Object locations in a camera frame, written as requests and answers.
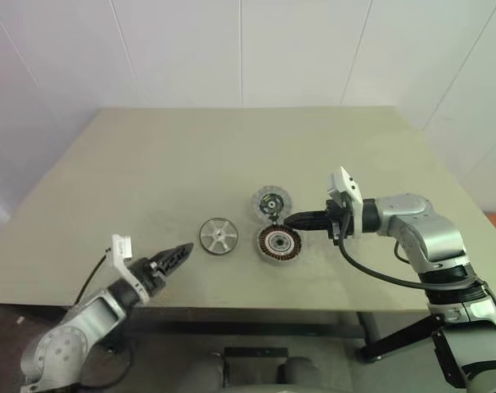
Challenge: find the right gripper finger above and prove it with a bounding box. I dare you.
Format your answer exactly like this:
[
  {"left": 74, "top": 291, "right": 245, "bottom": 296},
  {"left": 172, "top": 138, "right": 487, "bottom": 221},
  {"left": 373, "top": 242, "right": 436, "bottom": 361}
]
[
  {"left": 286, "top": 219, "right": 329, "bottom": 231},
  {"left": 284, "top": 210, "right": 327, "bottom": 224}
]

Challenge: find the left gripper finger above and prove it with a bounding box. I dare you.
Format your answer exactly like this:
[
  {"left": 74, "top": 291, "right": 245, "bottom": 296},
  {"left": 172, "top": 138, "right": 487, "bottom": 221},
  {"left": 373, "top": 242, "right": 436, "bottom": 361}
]
[
  {"left": 151, "top": 242, "right": 194, "bottom": 268},
  {"left": 160, "top": 244, "right": 195, "bottom": 279}
]

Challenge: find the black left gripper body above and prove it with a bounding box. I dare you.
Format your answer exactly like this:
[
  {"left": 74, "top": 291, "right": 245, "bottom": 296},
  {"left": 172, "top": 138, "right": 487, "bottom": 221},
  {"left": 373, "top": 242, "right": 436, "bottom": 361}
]
[{"left": 131, "top": 256, "right": 169, "bottom": 294}]

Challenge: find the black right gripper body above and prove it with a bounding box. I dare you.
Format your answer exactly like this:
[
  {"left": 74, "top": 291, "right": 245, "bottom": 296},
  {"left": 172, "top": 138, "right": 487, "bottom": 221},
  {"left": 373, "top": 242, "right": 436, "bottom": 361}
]
[{"left": 323, "top": 198, "right": 354, "bottom": 246}]

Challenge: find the motor housing with copper windings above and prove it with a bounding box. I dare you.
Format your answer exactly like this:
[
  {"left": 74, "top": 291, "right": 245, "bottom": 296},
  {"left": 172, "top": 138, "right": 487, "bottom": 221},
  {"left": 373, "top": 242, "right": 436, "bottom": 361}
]
[{"left": 255, "top": 224, "right": 301, "bottom": 263}]

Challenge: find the silver spoked rotor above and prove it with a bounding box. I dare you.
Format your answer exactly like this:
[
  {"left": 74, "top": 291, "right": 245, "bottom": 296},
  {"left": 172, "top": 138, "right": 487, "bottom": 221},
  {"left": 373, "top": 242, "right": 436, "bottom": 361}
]
[{"left": 198, "top": 218, "right": 238, "bottom": 256}]

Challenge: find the round grey motor lid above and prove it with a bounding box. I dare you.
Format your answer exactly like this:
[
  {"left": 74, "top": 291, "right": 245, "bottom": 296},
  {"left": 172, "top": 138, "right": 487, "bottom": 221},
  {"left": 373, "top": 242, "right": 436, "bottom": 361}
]
[{"left": 250, "top": 184, "right": 292, "bottom": 224}]

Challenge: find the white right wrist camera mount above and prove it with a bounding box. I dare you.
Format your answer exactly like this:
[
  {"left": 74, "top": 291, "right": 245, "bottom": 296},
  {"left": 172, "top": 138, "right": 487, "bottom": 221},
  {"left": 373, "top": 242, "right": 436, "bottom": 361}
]
[{"left": 327, "top": 165, "right": 363, "bottom": 238}]

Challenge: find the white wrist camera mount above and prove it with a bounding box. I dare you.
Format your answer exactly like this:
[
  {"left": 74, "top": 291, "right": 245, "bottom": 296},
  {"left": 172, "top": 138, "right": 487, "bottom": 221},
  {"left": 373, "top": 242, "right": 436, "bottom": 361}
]
[
  {"left": 327, "top": 165, "right": 363, "bottom": 238},
  {"left": 110, "top": 233, "right": 147, "bottom": 305}
]

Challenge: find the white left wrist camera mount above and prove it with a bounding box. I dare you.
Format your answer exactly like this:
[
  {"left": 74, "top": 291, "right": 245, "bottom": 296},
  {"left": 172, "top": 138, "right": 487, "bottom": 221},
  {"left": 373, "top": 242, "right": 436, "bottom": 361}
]
[{"left": 110, "top": 233, "right": 147, "bottom": 305}]

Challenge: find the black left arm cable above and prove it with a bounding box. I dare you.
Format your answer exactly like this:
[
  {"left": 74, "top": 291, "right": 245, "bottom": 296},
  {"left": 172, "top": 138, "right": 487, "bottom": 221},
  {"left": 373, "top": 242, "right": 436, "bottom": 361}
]
[{"left": 76, "top": 247, "right": 112, "bottom": 306}]

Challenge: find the black table frame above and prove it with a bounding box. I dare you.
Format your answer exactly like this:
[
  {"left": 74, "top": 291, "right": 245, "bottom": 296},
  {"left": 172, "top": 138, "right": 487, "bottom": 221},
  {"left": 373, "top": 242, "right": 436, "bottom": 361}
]
[{"left": 104, "top": 305, "right": 437, "bottom": 364}]

